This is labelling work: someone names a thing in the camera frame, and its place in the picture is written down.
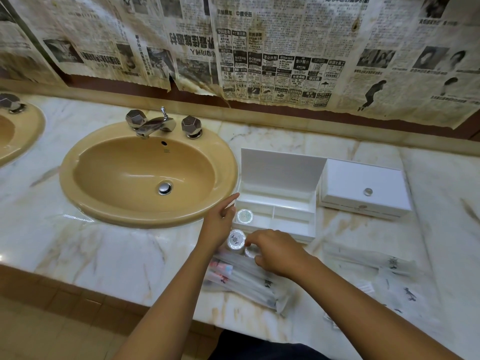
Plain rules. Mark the person's right forearm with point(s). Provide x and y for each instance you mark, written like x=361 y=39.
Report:
x=356 y=318

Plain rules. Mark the person's left forearm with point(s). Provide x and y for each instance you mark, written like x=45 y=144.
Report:
x=172 y=314

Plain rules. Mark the beige oval sink basin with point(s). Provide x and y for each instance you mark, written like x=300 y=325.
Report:
x=22 y=134
x=131 y=179

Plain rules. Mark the chrome sink drain plug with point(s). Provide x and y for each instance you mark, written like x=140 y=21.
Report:
x=165 y=188

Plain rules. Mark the chrome faucet spout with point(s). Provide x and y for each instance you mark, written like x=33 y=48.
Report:
x=153 y=126

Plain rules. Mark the white box with round knob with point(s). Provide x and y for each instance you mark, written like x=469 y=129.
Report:
x=281 y=172
x=356 y=183

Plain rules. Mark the chrome faceted faucet knob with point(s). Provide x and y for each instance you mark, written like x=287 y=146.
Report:
x=10 y=101
x=191 y=125
x=135 y=119

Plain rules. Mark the person's left hand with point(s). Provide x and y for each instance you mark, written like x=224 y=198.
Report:
x=219 y=228

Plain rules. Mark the yellowed newspaper sheet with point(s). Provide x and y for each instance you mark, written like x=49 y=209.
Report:
x=105 y=33
x=22 y=59
x=412 y=63
x=288 y=33

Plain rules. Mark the pile of toothbrush kits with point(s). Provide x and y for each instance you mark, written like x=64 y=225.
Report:
x=243 y=284

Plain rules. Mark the person's dark clothing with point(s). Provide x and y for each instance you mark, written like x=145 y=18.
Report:
x=262 y=350

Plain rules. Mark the person's right hand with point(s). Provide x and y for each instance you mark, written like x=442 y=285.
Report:
x=281 y=254

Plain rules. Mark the small round white jar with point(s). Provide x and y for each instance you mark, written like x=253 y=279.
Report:
x=237 y=239

